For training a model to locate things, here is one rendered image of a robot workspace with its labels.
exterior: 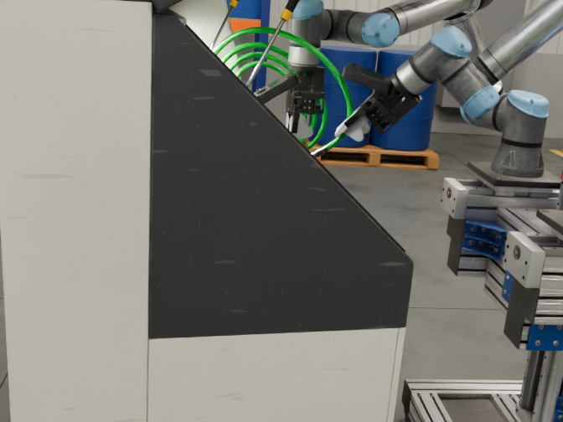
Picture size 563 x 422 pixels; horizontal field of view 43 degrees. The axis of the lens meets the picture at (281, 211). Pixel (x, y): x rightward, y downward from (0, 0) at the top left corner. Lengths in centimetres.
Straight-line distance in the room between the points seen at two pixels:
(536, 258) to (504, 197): 51
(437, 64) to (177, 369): 85
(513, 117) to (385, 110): 64
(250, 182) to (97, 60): 37
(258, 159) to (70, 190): 37
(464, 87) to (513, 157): 66
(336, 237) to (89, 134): 55
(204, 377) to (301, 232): 38
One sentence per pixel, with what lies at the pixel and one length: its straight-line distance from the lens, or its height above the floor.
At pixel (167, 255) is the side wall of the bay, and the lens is 146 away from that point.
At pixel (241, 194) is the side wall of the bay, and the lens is 143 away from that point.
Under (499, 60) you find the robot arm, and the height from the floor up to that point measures 139.
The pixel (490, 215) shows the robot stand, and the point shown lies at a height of 92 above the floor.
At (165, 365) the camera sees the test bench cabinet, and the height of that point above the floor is 73.
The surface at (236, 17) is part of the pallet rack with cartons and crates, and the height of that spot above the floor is 123.
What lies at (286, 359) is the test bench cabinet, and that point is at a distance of 161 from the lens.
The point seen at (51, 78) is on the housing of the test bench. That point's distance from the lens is 137.
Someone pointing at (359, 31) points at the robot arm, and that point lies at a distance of 170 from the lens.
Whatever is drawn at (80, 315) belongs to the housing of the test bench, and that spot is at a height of 85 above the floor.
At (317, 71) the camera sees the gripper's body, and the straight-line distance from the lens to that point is 176.
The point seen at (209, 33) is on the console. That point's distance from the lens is 207.
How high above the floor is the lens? 151
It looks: 17 degrees down
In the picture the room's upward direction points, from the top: 4 degrees clockwise
